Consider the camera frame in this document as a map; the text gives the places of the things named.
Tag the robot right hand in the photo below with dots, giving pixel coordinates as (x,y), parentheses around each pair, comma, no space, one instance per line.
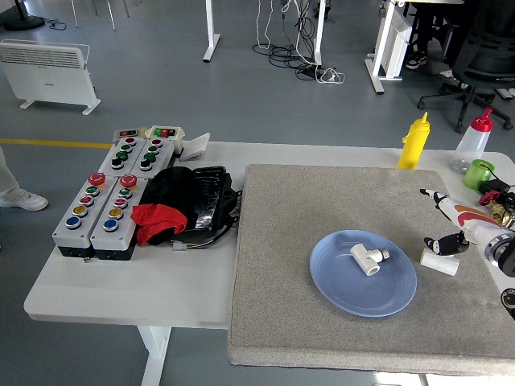
(462,215)

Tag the white plastic pipe tee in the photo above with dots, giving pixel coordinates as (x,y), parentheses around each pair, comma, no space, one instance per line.
(440,265)

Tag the white pipe tee metal thread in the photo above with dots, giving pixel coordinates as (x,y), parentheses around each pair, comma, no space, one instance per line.
(368,259)

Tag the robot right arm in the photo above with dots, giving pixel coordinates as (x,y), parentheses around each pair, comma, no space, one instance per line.
(505,251)

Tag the blue plate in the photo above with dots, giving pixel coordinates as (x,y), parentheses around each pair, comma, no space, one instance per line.
(362,289)

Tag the green plastic cup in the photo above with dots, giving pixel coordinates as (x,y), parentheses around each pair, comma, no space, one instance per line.
(475,175)

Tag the black power adapter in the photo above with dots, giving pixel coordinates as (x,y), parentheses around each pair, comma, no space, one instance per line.
(494,186)

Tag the clear squeeze bottle red cap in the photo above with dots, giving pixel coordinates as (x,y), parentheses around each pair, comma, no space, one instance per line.
(471,146)

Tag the yellow squeeze bottle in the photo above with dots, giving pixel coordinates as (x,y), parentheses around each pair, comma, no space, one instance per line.
(414,144)

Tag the grey-brown mat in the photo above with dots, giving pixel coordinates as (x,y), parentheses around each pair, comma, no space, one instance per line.
(306,209)

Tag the black office chair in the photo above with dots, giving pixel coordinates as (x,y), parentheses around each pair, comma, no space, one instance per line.
(484,52)

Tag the white desk with side panel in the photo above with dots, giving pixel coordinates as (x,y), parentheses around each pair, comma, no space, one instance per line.
(390,44)

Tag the seated person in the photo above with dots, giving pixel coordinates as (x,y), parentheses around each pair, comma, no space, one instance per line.
(424,32)

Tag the white desk leg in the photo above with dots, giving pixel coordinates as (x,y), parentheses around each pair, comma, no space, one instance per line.
(320,36)
(210,32)

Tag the black plastic tray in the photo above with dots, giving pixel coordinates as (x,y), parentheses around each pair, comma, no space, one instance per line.
(211,193)

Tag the black cloth bag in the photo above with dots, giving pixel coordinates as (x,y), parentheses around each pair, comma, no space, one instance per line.
(169,187)

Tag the grey four-button control box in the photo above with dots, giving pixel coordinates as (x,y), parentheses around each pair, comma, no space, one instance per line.
(161,158)
(110,154)

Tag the red cloth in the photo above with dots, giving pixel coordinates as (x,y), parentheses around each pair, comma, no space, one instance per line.
(155,219)

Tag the white table leg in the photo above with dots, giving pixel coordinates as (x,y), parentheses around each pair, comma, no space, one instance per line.
(155,354)

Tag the grey five-button control box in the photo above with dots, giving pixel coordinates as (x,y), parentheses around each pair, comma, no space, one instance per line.
(120,237)
(74,233)

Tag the white panel heater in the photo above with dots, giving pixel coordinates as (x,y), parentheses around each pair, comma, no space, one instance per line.
(48,76)

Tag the black stand base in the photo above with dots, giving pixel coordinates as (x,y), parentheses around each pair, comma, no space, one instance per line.
(24,22)

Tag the white wall switch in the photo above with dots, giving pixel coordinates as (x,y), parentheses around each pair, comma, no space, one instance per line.
(195,145)

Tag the cream small switch box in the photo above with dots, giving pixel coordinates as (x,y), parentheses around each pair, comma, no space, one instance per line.
(165,132)

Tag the grey small switch box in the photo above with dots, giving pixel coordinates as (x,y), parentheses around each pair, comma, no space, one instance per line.
(128,133)

